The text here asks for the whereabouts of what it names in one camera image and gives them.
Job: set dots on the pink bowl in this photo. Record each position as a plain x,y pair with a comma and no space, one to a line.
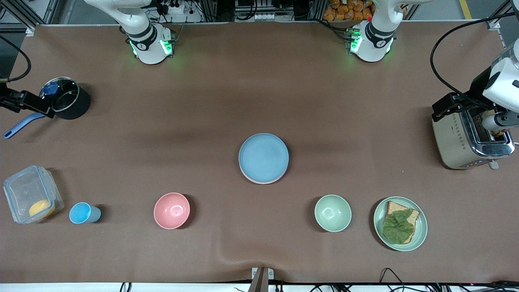
172,210

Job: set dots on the metal corner bracket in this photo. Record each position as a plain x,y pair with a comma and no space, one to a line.
493,24
31,30

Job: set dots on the pink plate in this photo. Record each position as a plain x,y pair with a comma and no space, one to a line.
261,183

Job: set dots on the clear plastic container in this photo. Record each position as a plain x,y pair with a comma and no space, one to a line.
24,190

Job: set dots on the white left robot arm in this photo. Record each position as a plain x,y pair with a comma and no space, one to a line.
375,40

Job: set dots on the white power strip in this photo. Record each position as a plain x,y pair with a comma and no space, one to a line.
264,17
176,7

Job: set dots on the bag of orange buns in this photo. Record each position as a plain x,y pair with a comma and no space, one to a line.
348,10

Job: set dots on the brown table mat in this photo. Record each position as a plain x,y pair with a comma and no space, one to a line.
243,81

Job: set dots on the blue cup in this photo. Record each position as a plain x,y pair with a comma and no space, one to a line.
83,213

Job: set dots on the green lettuce leaf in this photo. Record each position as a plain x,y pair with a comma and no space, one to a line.
398,228

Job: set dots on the bread slice under lettuce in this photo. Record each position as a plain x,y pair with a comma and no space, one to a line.
395,207

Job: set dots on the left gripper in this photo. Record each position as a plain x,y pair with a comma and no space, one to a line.
479,88

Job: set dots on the blue plate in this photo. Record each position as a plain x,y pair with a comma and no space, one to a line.
263,157

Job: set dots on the beige chrome toaster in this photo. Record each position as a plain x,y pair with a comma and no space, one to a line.
454,142

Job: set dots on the brown toast slice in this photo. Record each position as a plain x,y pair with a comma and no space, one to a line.
498,132

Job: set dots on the yellow round food piece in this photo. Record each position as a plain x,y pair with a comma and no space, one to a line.
41,208

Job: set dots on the green plate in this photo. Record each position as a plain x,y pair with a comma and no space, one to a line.
421,227

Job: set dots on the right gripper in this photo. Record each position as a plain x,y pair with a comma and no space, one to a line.
9,100

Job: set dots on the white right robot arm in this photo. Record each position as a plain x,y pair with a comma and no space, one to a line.
142,40

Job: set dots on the green bowl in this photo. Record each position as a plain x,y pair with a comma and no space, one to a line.
333,213

